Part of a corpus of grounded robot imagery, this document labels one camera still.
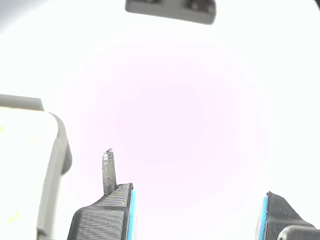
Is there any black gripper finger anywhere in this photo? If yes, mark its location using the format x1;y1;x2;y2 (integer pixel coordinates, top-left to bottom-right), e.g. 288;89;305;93
66;149;138;240
254;191;316;240

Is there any grey fixture with dark legs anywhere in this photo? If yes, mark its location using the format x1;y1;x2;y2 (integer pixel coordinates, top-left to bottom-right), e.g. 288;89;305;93
0;94;73;240

